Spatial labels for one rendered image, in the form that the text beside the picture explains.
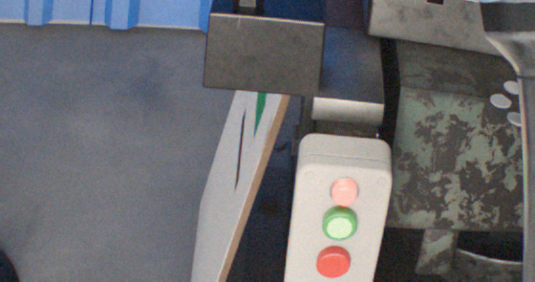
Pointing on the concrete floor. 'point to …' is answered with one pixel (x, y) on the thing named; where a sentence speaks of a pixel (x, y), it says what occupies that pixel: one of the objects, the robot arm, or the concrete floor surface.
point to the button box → (305, 198)
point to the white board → (239, 169)
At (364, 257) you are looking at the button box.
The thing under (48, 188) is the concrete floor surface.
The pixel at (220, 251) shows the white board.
